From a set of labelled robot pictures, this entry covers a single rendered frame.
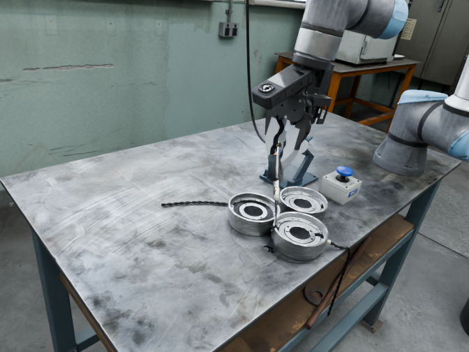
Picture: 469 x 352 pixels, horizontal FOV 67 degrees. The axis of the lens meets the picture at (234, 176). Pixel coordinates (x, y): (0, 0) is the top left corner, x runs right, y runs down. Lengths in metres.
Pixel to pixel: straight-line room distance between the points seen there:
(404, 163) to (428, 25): 3.48
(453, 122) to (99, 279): 0.85
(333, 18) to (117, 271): 0.54
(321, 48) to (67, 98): 1.70
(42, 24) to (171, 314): 1.71
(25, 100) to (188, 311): 1.70
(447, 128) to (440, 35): 3.49
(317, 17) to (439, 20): 3.88
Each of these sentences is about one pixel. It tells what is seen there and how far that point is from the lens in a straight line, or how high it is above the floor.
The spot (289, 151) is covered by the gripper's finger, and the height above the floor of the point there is 0.96.
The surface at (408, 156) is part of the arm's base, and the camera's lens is 1.13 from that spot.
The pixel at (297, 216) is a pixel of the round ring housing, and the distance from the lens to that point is 0.73.
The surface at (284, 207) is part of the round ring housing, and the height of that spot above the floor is 0.83.
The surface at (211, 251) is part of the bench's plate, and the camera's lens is 0.65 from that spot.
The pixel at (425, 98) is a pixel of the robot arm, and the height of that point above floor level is 1.02.
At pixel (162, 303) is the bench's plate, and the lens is 0.57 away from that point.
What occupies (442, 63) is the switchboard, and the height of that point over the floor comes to 0.75.
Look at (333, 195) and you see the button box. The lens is 0.88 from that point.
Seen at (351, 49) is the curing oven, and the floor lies 0.90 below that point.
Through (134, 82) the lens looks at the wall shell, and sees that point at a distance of 2.31.
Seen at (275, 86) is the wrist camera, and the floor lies 1.08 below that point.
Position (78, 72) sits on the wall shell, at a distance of 2.15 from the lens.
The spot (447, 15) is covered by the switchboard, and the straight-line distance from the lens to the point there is 4.48.
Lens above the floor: 1.23
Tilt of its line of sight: 28 degrees down
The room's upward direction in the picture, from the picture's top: 8 degrees clockwise
